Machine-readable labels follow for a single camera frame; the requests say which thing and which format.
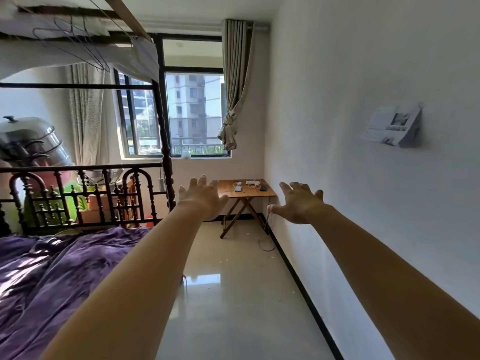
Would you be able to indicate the white bed canopy cloth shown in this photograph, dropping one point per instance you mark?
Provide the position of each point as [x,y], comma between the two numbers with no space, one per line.
[142,56]

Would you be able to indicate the cardboard box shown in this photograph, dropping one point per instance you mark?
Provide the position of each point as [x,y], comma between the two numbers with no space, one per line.
[95,206]

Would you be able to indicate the black smartphone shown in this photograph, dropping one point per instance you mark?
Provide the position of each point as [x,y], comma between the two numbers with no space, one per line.
[263,187]

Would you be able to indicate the person's left forearm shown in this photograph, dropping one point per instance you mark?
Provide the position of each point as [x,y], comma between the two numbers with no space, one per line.
[131,296]

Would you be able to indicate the black framed window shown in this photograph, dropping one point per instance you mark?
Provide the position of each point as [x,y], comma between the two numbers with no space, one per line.
[191,108]

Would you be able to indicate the person's right hand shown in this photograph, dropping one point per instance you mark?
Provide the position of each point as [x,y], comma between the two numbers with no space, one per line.
[300,206]

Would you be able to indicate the beige patterned tied curtain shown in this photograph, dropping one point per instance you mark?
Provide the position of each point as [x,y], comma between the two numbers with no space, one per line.
[234,71]

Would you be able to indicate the purple blanket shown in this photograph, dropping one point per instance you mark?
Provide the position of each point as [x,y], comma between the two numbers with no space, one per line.
[45,281]

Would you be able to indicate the beige hanging curtain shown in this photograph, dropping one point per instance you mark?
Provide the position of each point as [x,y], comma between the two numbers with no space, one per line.
[86,119]

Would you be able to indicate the wooden bed slat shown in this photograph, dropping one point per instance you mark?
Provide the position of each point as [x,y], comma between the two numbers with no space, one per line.
[125,14]

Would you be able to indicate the green bag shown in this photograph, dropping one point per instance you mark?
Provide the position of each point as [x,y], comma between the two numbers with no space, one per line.
[71,191]

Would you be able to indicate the black metal bunk bed frame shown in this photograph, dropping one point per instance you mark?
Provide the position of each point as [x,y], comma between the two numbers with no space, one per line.
[164,146]

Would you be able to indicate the person's left hand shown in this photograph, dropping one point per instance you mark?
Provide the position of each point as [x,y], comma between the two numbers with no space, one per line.
[202,200]

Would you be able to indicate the person's right forearm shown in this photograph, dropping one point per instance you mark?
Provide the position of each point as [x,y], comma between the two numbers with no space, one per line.
[393,292]

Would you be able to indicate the steel steamer pot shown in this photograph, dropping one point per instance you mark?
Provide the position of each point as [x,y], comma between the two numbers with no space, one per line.
[30,138]

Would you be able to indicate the white power strip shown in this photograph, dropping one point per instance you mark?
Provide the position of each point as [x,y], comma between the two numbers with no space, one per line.
[253,182]

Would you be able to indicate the wooden folding table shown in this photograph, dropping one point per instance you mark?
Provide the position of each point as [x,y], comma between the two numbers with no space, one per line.
[228,189]

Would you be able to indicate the white wall paper holder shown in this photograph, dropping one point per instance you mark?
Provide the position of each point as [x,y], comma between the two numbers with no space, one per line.
[390,123]

